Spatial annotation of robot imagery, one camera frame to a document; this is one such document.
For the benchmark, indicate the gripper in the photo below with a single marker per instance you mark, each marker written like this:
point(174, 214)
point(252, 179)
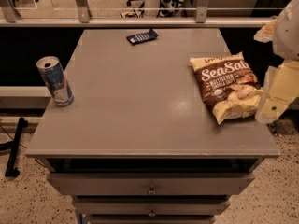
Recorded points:
point(289, 34)

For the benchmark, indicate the blue rxbar blueberry bar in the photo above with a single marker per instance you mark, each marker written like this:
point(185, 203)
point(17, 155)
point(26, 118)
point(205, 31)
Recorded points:
point(142, 37)

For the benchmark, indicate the middle grey drawer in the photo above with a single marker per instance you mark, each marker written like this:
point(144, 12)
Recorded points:
point(157, 206)

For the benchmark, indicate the blue silver energy drink can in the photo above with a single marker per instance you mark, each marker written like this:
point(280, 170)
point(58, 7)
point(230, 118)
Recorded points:
point(52, 73)

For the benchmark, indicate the grey drawer cabinet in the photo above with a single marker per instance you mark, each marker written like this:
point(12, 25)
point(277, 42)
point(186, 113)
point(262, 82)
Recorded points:
point(137, 109)

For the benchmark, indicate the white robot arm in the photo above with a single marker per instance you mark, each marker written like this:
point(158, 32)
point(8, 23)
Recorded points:
point(286, 33)

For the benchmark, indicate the top grey drawer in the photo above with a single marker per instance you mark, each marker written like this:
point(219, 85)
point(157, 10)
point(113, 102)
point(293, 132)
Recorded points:
point(158, 184)

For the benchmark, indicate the brown sea salt chip bag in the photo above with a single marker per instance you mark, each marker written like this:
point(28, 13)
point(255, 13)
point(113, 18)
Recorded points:
point(228, 86)

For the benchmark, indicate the grey drawer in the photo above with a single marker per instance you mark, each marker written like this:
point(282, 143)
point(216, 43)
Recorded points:
point(157, 206)
point(158, 184)

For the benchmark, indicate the black stand leg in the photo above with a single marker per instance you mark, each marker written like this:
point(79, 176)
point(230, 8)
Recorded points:
point(12, 170)

